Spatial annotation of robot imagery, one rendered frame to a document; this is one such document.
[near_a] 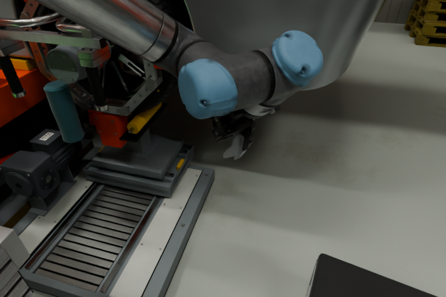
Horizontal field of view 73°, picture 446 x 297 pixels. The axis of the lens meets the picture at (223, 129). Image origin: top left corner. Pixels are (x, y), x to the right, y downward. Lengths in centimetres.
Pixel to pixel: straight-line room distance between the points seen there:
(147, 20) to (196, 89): 13
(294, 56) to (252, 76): 6
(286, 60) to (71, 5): 27
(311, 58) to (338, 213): 139
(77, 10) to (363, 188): 176
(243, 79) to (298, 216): 135
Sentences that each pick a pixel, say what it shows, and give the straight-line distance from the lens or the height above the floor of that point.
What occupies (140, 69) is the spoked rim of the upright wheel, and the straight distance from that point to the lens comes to 134.
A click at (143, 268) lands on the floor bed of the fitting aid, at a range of 142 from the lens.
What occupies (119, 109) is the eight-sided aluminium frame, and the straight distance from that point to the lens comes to 135.
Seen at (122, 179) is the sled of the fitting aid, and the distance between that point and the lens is 168.
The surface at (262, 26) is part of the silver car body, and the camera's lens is 109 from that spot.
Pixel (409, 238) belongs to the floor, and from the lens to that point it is 180.
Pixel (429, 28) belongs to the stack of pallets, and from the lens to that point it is 447.
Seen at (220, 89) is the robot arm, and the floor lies 110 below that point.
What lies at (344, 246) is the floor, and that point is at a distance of 164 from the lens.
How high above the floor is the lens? 127
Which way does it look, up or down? 35 degrees down
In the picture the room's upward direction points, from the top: straight up
